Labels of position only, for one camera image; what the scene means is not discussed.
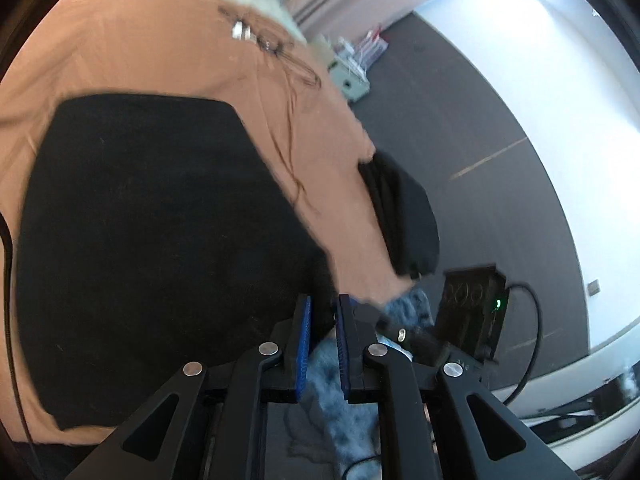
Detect grey-blue fuzzy cloth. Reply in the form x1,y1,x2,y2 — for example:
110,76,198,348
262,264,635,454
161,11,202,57
295,287,436,480

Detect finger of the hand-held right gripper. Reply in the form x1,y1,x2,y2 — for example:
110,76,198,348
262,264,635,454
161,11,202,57
374,310,453,363

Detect black cable bundle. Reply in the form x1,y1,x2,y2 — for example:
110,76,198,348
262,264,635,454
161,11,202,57
217,4,323,208

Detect black pants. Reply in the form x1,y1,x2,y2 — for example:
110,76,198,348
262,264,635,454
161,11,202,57
14,91,341,433

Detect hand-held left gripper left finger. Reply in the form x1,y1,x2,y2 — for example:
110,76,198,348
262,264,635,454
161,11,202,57
65,294,313,480

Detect stack of folded black clothes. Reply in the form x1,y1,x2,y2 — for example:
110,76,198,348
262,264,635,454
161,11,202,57
357,151,442,281

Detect striped gift bag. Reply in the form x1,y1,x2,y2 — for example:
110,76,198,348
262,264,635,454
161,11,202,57
350,25,390,66

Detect white nightstand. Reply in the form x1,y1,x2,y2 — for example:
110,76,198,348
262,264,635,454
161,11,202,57
307,35,372,105

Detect hand-held gripper cable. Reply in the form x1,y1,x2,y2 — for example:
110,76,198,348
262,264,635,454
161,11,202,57
500,284,545,407
0,210,37,445

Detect person's grey printed trousers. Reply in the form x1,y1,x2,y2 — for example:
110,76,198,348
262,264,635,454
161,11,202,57
265,400,346,466

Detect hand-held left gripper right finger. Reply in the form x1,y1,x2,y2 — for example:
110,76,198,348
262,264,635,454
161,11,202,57
334,294,581,480

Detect right hand-held gripper cable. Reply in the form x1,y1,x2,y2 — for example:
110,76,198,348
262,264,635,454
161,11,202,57
500,284,545,407

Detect orange blanket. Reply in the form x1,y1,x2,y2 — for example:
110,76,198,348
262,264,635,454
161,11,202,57
0,0,416,448

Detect left hand-held gripper cable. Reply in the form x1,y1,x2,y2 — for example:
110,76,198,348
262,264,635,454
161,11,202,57
0,210,37,445

